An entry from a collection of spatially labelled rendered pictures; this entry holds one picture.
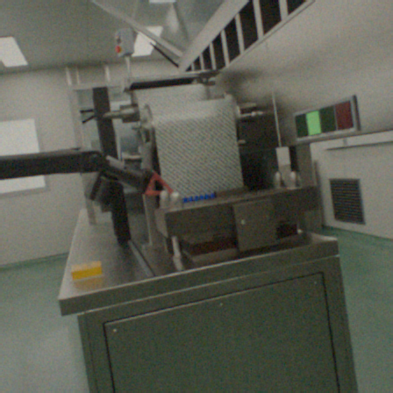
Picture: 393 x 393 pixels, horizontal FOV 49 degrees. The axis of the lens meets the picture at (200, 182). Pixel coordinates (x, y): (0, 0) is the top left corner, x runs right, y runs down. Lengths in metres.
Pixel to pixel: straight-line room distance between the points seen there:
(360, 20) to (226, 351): 0.75
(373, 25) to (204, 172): 0.61
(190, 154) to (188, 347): 0.52
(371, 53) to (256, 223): 0.46
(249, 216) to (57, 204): 5.85
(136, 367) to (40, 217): 5.87
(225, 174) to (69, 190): 5.61
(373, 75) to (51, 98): 6.24
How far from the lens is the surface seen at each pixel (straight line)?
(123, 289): 0.97
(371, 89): 0.86
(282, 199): 1.10
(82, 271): 1.08
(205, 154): 1.23
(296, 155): 1.49
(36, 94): 6.90
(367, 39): 0.87
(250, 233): 1.05
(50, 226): 6.82
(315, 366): 1.17
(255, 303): 1.05
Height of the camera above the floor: 1.14
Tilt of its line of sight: 3 degrees down
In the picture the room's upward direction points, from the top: 9 degrees counter-clockwise
